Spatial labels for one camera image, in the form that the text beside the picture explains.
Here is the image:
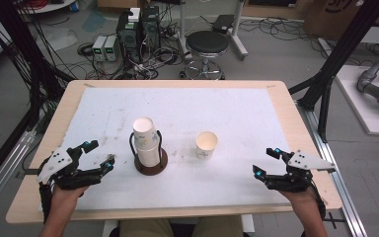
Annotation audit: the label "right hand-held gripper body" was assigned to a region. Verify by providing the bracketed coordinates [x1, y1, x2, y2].
[263, 149, 337, 194]

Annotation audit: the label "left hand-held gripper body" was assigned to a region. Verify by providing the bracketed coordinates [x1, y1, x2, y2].
[36, 146, 104, 192]

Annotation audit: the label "brown round cup holder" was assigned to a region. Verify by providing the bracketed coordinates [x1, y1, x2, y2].
[128, 129, 169, 177]

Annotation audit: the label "stack of floral paper cups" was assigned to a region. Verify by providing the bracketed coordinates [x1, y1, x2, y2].
[132, 116, 162, 168]

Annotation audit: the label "single floral paper cup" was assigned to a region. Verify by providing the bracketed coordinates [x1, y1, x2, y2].
[195, 130, 219, 161]

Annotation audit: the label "person's left hand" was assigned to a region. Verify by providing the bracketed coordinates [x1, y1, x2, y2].
[50, 184, 91, 203]

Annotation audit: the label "person's right hand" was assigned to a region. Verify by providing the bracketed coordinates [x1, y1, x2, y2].
[276, 187, 318, 207]

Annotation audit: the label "wooden table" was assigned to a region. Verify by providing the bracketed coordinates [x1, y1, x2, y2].
[5, 79, 343, 225]

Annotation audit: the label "white table mat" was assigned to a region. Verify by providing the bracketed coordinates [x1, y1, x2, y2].
[38, 87, 292, 211]

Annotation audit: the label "white platform board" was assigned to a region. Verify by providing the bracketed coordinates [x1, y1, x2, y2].
[335, 64, 379, 136]

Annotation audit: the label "person's legs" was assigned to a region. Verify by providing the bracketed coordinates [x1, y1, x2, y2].
[117, 215, 245, 237]

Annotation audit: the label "grey power supply unit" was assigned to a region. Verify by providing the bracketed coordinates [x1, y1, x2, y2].
[92, 35, 108, 62]
[104, 35, 118, 62]

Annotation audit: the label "black computer tower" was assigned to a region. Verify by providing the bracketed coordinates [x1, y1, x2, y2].
[140, 5, 162, 55]
[115, 9, 143, 63]

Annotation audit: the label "black round stool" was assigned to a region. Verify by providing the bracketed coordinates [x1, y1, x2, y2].
[179, 30, 230, 81]

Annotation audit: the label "printed cardboard box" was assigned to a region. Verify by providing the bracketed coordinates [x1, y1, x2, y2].
[304, 0, 379, 41]

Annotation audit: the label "small white box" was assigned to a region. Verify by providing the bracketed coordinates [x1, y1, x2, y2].
[127, 7, 141, 23]

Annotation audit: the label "flat black device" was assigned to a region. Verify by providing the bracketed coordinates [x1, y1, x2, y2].
[211, 14, 236, 34]

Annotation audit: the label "white round table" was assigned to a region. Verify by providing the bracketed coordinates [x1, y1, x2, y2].
[17, 0, 77, 15]

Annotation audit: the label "aluminium rail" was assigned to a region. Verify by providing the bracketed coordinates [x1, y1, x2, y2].
[0, 129, 38, 221]
[297, 102, 369, 237]

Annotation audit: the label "tangle of floor cables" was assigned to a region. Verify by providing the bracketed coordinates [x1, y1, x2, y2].
[75, 39, 186, 81]

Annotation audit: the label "black metal frame with cables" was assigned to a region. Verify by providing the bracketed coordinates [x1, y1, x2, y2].
[0, 0, 77, 192]

